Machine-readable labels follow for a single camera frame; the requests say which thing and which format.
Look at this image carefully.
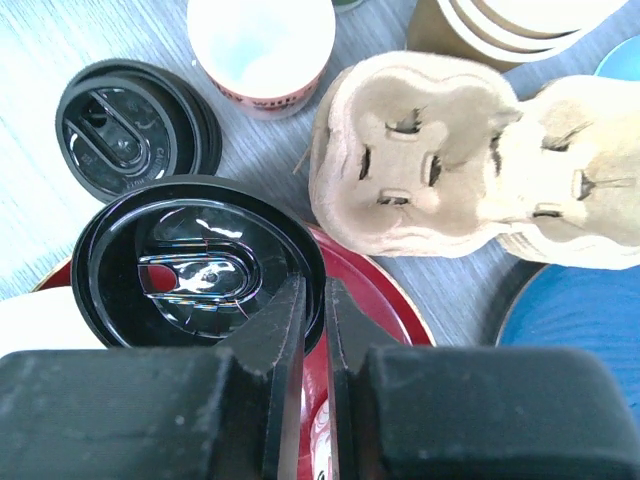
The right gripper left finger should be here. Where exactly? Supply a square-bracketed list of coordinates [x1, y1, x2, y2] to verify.
[1, 276, 306, 479]

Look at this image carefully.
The back cardboard cup carrier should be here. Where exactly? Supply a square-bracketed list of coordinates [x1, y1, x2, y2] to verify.
[495, 75, 639, 270]

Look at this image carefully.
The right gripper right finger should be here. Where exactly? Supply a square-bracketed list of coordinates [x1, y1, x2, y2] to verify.
[325, 280, 639, 479]

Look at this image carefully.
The front cardboard cup carrier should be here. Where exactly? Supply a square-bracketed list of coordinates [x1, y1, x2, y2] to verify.
[308, 51, 520, 258]

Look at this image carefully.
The red round tray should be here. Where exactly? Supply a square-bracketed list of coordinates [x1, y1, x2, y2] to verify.
[29, 222, 434, 480]

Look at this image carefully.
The brown paper cup stack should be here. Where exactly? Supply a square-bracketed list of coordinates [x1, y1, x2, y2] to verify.
[406, 0, 625, 72]

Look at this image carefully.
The blue plastic dish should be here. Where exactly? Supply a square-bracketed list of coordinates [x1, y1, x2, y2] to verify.
[494, 263, 640, 411]

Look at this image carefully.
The white paper plate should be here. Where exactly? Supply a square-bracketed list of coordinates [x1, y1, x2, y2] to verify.
[0, 286, 106, 357]

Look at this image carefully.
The pink glass mug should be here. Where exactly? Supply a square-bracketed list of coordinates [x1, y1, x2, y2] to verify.
[310, 400, 334, 480]

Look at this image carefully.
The cardboard cup carrier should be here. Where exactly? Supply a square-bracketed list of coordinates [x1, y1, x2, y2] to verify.
[308, 51, 520, 258]
[495, 75, 639, 270]

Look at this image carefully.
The blue straw holder cup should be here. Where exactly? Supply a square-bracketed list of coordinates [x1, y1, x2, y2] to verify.
[594, 36, 640, 81]

